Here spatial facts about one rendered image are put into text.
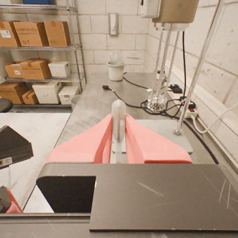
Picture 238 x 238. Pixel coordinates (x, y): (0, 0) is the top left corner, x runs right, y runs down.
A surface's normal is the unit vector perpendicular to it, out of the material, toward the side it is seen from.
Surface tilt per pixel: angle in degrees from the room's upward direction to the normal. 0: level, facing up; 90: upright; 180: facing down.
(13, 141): 64
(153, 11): 90
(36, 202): 0
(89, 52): 90
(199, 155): 0
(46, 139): 0
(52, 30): 91
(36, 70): 89
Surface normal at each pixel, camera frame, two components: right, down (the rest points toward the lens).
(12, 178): 0.00, -0.81
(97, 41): 0.00, 0.58
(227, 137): -1.00, 0.00
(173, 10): -0.29, 0.55
